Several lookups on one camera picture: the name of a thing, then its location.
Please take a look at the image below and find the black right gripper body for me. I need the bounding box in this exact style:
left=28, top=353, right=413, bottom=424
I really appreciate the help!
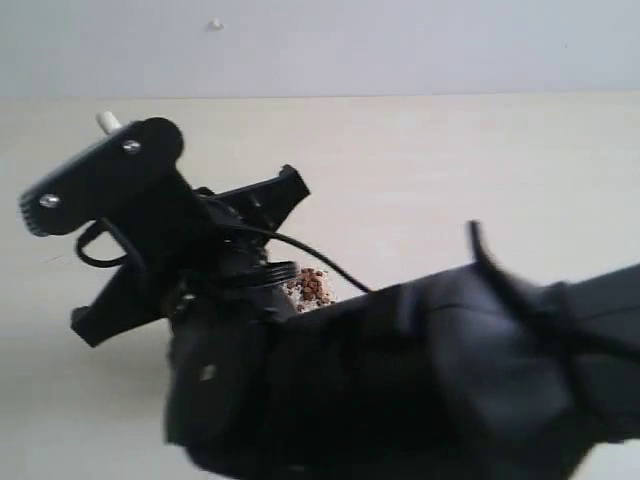
left=71, top=165, right=310, bottom=347

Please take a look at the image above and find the wooden handled paint brush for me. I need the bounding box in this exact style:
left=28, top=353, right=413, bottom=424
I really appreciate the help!
left=96, top=111, right=122, bottom=135

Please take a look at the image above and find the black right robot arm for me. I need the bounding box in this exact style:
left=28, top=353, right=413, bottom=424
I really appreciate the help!
left=72, top=167, right=639, bottom=479

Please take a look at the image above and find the pile of brown beans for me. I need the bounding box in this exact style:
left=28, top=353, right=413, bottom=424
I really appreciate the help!
left=282, top=267, right=337, bottom=313

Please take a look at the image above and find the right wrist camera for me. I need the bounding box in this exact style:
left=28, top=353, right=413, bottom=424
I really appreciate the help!
left=19, top=117, right=211, bottom=269

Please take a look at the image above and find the small white wall fixture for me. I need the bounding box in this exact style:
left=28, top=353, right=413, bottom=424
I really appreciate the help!
left=207, top=18, right=225, bottom=31

